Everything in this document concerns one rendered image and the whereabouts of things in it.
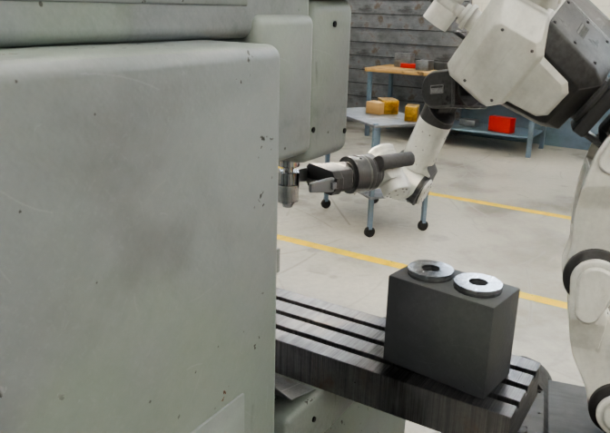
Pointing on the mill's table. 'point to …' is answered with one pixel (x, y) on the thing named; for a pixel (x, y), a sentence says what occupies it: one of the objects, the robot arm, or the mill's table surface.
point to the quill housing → (328, 76)
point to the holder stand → (450, 325)
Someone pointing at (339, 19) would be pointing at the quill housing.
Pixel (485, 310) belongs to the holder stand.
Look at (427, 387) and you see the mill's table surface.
